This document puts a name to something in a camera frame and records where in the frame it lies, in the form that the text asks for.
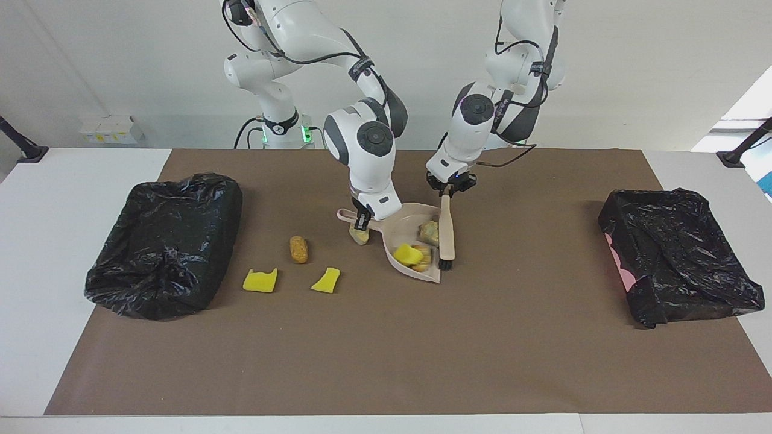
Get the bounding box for beige hand brush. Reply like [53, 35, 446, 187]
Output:
[438, 192, 457, 270]

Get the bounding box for beige plastic dustpan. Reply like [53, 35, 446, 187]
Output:
[336, 203, 444, 284]

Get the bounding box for yellow sponge piece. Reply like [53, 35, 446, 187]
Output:
[393, 243, 424, 266]
[311, 267, 341, 294]
[242, 268, 279, 294]

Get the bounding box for pink plastic bin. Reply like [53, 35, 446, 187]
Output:
[605, 232, 637, 290]

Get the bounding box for left black bag bin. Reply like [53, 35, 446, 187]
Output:
[84, 172, 244, 321]

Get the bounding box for black bag bin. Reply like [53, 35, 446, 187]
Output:
[84, 172, 244, 321]
[598, 188, 765, 329]

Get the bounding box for right black bag bin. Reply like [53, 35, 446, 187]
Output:
[598, 188, 765, 329]

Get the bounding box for brown table mat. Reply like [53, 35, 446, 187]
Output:
[43, 148, 772, 417]

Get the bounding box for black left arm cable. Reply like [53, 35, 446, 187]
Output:
[481, 17, 551, 169]

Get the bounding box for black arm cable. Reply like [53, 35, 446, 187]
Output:
[481, 17, 551, 169]
[221, 0, 390, 104]

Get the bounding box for black base power cable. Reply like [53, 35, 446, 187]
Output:
[234, 118, 266, 149]

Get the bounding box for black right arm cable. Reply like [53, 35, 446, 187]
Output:
[221, 0, 390, 104]

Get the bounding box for white wall socket box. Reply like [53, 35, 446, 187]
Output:
[80, 116, 144, 145]

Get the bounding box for black camera stand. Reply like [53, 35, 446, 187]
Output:
[0, 115, 49, 164]
[716, 118, 772, 169]

